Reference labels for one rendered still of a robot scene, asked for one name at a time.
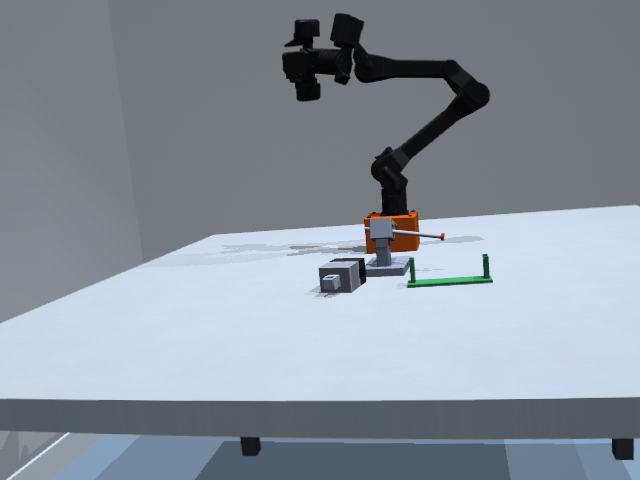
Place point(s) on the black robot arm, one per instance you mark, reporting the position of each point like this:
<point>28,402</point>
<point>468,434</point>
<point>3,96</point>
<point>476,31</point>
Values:
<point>346,33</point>

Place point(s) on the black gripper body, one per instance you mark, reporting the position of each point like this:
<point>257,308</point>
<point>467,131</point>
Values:
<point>305,29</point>

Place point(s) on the grey metal pin with red cap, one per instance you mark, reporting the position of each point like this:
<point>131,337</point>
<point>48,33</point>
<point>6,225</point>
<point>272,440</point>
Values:
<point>420,234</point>

